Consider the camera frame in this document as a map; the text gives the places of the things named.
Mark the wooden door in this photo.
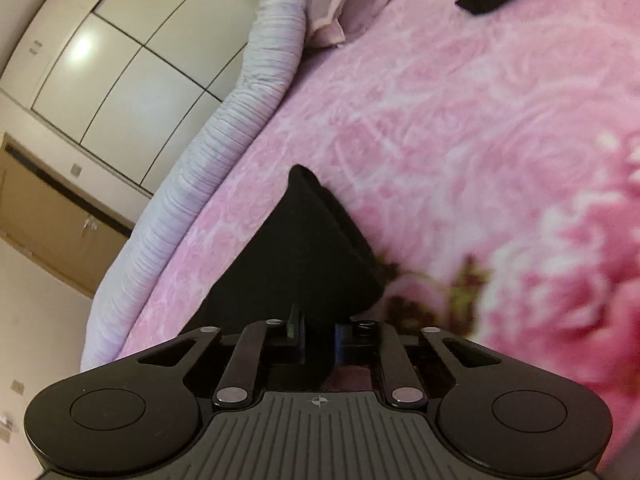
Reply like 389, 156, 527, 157
0, 132, 137, 300

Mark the pink floral blanket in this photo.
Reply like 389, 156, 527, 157
117, 0, 640, 386

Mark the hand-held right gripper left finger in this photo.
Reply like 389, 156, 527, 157
137, 302, 307, 409

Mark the grey striped duvet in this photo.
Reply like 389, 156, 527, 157
80, 0, 322, 372

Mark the white wardrobe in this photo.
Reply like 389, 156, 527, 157
0, 0, 268, 198

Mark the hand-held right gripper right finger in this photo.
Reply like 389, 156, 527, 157
335, 318, 504, 409

